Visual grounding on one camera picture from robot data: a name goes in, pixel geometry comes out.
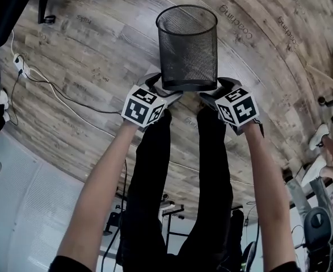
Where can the white power strip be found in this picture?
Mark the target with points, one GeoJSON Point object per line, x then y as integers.
{"type": "Point", "coordinates": [23, 67]}

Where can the light wooden desk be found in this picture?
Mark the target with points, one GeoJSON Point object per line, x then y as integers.
{"type": "Point", "coordinates": [330, 81]}

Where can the white window blinds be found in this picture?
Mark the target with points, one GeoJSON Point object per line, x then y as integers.
{"type": "Point", "coordinates": [27, 208]}

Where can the person's right leg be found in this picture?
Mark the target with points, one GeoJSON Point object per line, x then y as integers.
{"type": "Point", "coordinates": [211, 166]}

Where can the person's right forearm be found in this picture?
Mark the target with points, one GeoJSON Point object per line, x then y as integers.
{"type": "Point", "coordinates": [268, 186]}

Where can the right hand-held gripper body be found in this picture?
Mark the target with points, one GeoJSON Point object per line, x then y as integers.
{"type": "Point", "coordinates": [240, 109]}

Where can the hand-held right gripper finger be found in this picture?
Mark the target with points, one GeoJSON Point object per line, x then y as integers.
{"type": "Point", "coordinates": [230, 85]}
{"type": "Point", "coordinates": [209, 98]}

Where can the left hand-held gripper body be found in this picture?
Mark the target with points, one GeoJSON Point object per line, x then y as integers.
{"type": "Point", "coordinates": [139, 109]}

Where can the person's leg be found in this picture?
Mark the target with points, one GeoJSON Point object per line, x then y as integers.
{"type": "Point", "coordinates": [211, 166]}
{"type": "Point", "coordinates": [149, 180]}

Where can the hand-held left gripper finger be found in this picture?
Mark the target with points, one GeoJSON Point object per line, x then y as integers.
{"type": "Point", "coordinates": [174, 96]}
{"type": "Point", "coordinates": [147, 81]}

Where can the black metal frame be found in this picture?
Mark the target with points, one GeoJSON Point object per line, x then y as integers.
{"type": "Point", "coordinates": [168, 225]}

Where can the person's left leg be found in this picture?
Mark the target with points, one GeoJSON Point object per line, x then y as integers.
{"type": "Point", "coordinates": [149, 180]}

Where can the black wire mesh wastebasket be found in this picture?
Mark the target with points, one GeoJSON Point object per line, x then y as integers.
{"type": "Point", "coordinates": [189, 52]}

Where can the person's left forearm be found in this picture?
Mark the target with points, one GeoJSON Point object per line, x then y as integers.
{"type": "Point", "coordinates": [103, 186]}

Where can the person's black shirt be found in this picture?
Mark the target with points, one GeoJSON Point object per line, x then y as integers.
{"type": "Point", "coordinates": [67, 265]}

